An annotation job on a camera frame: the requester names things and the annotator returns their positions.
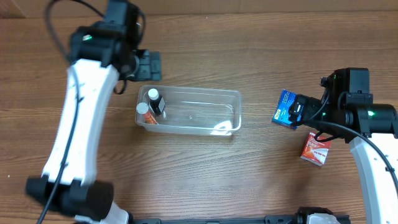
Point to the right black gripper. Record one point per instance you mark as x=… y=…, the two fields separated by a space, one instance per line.
x=298 y=109

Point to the clear plastic container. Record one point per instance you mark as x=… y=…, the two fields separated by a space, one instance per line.
x=196 y=111

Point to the red medicine box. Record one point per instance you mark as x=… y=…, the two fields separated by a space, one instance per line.
x=315 y=151

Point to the orange tube white cap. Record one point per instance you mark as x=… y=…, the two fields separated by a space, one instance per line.
x=143 y=109

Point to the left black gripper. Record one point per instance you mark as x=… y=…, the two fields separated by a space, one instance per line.
x=149 y=66

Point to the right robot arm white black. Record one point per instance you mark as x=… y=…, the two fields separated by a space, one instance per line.
x=347 y=111

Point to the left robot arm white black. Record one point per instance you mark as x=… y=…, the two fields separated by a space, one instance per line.
x=99 y=56

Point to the blue lozenge packet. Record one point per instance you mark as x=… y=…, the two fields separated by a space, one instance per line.
x=281 y=115

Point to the black bottle white cap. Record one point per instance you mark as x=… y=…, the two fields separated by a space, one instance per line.
x=157 y=102

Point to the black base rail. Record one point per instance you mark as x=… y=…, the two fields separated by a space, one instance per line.
x=302 y=216

